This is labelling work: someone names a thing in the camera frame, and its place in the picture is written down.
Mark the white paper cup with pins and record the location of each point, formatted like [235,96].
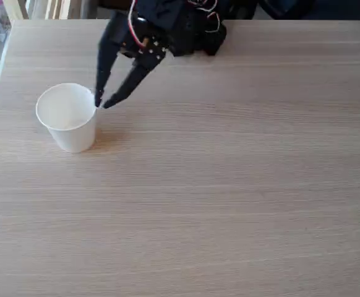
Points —
[68,123]

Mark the dark blue bag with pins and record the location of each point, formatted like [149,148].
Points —
[322,9]

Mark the light wooden frame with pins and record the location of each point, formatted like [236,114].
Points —
[59,9]

